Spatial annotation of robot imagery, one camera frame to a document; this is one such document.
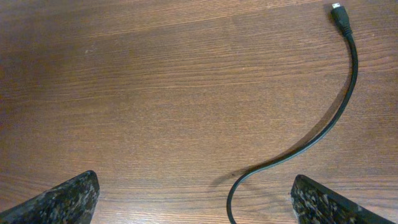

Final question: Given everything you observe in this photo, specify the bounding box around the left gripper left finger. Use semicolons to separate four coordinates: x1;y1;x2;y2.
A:
1;170;100;223

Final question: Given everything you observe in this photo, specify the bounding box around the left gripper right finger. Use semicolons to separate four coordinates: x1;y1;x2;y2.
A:
290;174;394;224

